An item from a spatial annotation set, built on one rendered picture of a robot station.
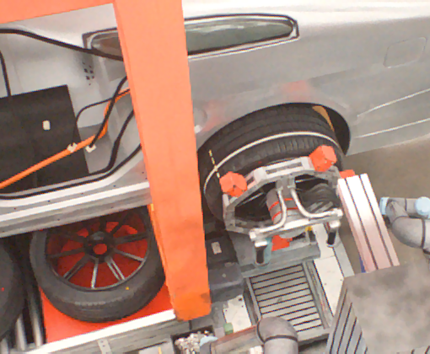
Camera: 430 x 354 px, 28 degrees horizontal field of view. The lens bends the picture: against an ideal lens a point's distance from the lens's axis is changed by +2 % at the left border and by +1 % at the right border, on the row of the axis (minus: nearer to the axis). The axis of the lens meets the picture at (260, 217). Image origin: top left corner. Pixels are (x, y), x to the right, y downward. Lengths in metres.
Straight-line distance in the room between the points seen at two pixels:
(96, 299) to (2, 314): 0.43
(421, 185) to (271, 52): 1.92
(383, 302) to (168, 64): 0.88
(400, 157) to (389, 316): 2.76
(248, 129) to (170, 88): 1.30
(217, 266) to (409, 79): 1.31
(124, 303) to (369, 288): 1.92
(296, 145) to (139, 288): 1.06
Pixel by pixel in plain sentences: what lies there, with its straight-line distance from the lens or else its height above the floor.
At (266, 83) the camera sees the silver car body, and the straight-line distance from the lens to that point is 3.45.
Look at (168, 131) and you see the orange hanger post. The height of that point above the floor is 2.07.
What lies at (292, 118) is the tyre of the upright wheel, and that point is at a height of 1.16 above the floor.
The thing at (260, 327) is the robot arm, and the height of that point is 1.40.
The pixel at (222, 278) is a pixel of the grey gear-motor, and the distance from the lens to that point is 4.19.
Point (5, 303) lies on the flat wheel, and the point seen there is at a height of 0.50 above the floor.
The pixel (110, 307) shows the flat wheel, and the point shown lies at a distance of 4.12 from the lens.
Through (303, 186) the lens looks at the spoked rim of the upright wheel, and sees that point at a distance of 4.08.
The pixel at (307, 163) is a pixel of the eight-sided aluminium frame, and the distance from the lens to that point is 3.67.
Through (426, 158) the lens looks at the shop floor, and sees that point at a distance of 5.11.
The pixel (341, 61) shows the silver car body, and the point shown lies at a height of 1.51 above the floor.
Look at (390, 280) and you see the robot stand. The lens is 2.45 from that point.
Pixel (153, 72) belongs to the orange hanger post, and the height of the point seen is 2.37.
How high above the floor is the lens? 4.23
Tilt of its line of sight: 62 degrees down
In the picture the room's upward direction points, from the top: 2 degrees clockwise
